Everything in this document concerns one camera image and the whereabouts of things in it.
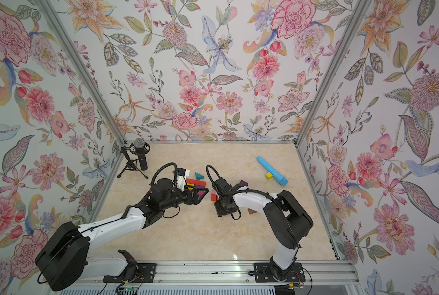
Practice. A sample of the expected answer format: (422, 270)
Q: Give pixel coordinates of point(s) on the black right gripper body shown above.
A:
(222, 208)

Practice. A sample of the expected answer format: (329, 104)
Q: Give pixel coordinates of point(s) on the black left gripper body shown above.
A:
(177, 197)

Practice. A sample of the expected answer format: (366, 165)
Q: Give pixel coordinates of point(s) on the teal triangle block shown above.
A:
(199, 176)

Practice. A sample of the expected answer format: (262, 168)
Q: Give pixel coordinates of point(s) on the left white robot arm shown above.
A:
(68, 255)

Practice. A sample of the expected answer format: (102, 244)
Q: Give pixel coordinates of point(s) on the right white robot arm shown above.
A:
(289, 221)

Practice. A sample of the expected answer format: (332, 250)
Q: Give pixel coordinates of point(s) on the black tripod mic stand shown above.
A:
(132, 163)

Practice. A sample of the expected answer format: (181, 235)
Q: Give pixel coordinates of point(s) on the black rhinestone microphone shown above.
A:
(141, 148)

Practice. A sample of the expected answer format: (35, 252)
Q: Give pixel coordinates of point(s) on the blue toy microphone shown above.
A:
(281, 180)

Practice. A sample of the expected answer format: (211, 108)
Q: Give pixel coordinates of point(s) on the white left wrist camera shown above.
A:
(181, 176)

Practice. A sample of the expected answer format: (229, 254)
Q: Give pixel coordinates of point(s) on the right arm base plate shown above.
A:
(269, 273)

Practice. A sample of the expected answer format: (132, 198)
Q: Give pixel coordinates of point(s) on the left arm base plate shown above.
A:
(141, 273)

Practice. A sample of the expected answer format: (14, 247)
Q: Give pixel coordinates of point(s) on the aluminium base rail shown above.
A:
(227, 273)

